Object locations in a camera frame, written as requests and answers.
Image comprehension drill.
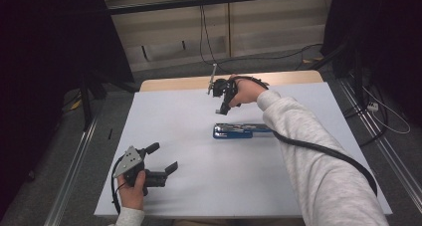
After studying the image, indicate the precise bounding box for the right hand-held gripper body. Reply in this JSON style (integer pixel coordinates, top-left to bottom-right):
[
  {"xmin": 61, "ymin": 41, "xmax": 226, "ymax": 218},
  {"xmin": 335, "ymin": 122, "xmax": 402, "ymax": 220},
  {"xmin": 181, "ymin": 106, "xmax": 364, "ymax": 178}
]
[{"xmin": 207, "ymin": 64, "xmax": 238, "ymax": 103}]

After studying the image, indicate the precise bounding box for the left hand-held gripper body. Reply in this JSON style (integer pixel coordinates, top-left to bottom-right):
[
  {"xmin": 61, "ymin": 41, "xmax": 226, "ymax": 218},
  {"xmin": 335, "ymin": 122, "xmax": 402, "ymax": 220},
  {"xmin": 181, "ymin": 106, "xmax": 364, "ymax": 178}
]
[{"xmin": 112, "ymin": 145, "xmax": 167, "ymax": 196}]

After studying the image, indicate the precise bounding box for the person's right hand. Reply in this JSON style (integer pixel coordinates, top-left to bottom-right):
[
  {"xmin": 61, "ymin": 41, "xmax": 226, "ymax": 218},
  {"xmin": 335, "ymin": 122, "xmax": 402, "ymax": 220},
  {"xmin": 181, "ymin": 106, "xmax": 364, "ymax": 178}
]
[{"xmin": 228, "ymin": 74, "xmax": 269, "ymax": 109}]

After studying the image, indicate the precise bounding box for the person's left hand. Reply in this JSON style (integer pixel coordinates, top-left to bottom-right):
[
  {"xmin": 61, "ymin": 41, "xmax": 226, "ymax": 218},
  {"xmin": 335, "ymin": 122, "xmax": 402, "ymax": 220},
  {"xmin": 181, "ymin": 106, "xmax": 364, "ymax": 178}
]
[{"xmin": 116, "ymin": 169, "xmax": 147, "ymax": 211}]

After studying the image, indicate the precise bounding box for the white table cover sheet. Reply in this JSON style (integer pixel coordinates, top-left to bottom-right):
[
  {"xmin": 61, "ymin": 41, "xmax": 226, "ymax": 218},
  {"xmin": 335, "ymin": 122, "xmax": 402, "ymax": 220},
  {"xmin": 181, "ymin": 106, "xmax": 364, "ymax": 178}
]
[{"xmin": 94, "ymin": 82, "xmax": 393, "ymax": 219}]

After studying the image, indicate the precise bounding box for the black stand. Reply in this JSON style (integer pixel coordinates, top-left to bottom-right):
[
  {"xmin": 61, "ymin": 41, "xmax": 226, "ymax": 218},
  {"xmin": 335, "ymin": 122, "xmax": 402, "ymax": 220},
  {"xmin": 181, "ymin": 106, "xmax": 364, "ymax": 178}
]
[{"xmin": 78, "ymin": 68, "xmax": 140, "ymax": 131}]

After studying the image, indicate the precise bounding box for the black horizontal bar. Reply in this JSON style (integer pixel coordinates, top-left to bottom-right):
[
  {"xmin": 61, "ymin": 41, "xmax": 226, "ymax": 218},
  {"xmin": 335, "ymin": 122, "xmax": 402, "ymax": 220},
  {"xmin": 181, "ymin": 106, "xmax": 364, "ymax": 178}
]
[{"xmin": 106, "ymin": 0, "xmax": 335, "ymax": 17}]

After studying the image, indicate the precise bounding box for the black curtain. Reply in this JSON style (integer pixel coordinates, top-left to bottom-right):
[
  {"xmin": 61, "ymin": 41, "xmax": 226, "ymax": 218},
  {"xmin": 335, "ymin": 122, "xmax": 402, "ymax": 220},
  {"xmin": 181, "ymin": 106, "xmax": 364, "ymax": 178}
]
[
  {"xmin": 320, "ymin": 0, "xmax": 422, "ymax": 127},
  {"xmin": 0, "ymin": 0, "xmax": 135, "ymax": 220}
]

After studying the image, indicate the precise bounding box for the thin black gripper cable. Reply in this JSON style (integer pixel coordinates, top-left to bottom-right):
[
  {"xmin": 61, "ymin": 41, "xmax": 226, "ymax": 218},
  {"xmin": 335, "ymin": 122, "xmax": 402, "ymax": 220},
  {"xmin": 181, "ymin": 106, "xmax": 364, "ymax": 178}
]
[{"xmin": 110, "ymin": 155, "xmax": 127, "ymax": 216}]

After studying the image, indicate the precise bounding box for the black wall cable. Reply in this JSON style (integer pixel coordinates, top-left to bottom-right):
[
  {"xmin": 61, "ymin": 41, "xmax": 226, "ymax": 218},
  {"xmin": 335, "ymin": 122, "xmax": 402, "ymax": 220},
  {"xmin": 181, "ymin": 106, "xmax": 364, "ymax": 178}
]
[{"xmin": 198, "ymin": 4, "xmax": 324, "ymax": 75}]

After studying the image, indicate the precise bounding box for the metal floor rail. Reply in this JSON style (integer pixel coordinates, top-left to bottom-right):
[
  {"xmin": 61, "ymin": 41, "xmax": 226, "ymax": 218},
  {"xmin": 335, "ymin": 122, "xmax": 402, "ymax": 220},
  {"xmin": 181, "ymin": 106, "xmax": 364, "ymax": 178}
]
[
  {"xmin": 337, "ymin": 77, "xmax": 422, "ymax": 214},
  {"xmin": 43, "ymin": 115, "xmax": 100, "ymax": 226}
]

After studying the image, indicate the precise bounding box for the thick black gripper cable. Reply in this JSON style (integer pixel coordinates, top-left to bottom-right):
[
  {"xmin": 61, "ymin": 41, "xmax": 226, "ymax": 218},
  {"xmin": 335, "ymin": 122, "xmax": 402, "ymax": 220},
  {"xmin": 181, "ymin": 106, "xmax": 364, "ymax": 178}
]
[{"xmin": 230, "ymin": 75, "xmax": 379, "ymax": 198}]

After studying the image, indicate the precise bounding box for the black floor cable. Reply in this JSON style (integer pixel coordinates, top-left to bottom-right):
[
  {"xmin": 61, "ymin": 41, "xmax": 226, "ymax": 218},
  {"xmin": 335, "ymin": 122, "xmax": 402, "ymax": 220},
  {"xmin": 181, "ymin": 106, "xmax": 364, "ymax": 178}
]
[{"xmin": 341, "ymin": 71, "xmax": 390, "ymax": 148}]

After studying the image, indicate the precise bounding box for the white floor cable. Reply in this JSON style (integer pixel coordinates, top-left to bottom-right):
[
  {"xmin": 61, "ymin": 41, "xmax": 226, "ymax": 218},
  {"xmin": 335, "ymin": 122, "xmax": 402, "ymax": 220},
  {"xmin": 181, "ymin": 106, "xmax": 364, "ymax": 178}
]
[{"xmin": 361, "ymin": 86, "xmax": 412, "ymax": 135}]

